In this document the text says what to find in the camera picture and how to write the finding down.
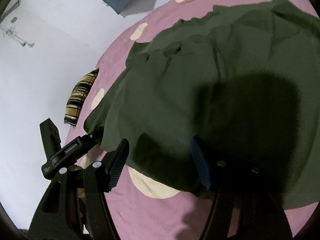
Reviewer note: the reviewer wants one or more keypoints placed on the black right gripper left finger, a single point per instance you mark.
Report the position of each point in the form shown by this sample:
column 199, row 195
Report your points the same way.
column 74, row 205

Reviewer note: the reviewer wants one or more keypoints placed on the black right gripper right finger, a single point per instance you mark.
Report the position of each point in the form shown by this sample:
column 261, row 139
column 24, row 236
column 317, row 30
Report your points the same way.
column 240, row 204

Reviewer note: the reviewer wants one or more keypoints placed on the dark green t-shirt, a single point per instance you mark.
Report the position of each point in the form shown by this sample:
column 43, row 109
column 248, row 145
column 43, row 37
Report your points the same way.
column 232, row 96

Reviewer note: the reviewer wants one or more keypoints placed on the striped yellow black pillow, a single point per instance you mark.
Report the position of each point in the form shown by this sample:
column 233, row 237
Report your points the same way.
column 78, row 96

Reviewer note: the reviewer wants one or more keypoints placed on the pink bedspread with cream dots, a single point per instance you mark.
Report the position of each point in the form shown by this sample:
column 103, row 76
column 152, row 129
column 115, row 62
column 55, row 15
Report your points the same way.
column 142, row 208

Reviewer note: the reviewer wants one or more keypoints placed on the grey wall socket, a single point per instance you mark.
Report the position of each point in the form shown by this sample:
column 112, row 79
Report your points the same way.
column 14, row 20

